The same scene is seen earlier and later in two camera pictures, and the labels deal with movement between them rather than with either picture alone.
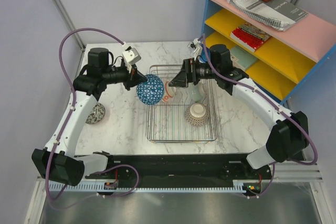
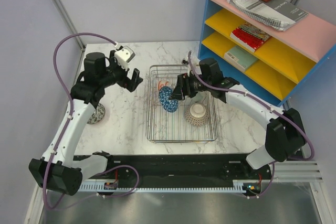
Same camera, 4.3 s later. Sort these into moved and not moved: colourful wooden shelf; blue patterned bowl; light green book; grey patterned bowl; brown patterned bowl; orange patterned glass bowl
Moved: blue patterned bowl; orange patterned glass bowl
Not moved: colourful wooden shelf; light green book; brown patterned bowl; grey patterned bowl
